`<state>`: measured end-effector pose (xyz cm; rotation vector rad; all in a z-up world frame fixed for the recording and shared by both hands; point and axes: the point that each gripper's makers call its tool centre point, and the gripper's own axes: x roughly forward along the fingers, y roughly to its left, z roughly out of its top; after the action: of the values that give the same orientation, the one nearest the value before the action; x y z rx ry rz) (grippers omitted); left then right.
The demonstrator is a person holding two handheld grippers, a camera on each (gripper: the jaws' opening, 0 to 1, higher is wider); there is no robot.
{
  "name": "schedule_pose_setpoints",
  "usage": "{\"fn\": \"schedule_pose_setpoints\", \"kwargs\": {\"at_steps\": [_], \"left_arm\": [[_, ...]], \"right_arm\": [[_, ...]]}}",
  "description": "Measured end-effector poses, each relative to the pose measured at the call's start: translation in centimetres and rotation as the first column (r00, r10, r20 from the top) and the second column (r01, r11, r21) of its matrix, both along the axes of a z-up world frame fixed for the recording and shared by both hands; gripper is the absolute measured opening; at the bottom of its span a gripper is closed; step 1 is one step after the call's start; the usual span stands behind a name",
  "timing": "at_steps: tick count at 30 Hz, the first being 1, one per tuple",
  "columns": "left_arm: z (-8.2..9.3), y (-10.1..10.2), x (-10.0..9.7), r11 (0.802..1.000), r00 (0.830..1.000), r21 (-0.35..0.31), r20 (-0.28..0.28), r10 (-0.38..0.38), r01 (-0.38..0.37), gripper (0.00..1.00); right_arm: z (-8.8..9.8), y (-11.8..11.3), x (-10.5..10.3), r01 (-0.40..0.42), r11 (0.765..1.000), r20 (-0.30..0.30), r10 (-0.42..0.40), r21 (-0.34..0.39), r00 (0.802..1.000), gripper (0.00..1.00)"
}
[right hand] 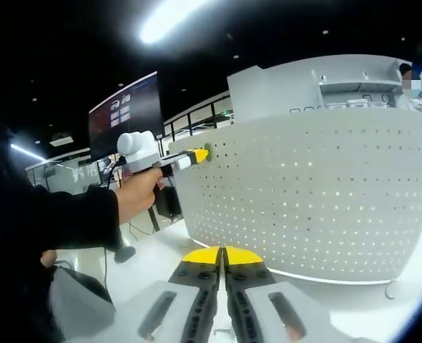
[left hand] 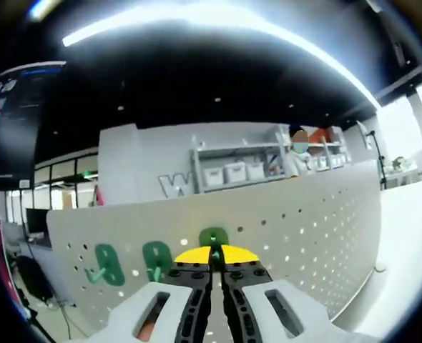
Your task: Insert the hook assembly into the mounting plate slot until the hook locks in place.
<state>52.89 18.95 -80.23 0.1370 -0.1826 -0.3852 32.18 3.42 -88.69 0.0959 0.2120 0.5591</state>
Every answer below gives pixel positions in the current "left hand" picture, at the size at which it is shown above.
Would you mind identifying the grey wall letters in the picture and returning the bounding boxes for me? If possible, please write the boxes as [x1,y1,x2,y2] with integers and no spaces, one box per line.
[157,172,195,199]

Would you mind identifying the green hook assembly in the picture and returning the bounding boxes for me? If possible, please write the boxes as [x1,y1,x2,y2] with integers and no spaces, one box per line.
[142,241,175,284]
[198,226,231,262]
[84,242,127,287]

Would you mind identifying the white perforated mounting plate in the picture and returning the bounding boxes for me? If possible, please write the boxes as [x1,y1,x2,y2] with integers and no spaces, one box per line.
[45,159,384,330]

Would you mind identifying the black computer monitor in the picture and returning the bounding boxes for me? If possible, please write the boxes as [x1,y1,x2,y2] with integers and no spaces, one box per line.
[25,209,51,235]

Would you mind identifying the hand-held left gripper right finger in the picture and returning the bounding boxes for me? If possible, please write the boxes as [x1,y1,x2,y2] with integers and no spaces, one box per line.
[220,244,376,343]

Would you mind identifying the black light stand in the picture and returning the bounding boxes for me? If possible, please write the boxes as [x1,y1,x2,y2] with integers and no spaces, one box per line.
[365,129,388,191]

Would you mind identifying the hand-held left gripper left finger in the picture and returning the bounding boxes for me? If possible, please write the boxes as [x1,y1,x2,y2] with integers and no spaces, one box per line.
[85,245,212,343]

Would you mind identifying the white storage bin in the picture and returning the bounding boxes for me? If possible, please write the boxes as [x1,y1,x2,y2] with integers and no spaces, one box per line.
[202,166,225,187]
[224,163,247,184]
[245,161,267,181]

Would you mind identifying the small white storage rack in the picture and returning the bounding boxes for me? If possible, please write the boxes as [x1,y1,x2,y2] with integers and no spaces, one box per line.
[316,134,353,171]

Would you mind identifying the grey storage shelf rack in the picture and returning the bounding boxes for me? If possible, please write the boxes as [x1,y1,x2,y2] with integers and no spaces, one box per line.
[190,134,293,196]

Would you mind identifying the large dark wall screen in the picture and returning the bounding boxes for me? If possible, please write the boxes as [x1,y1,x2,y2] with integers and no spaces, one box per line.
[0,60,67,184]

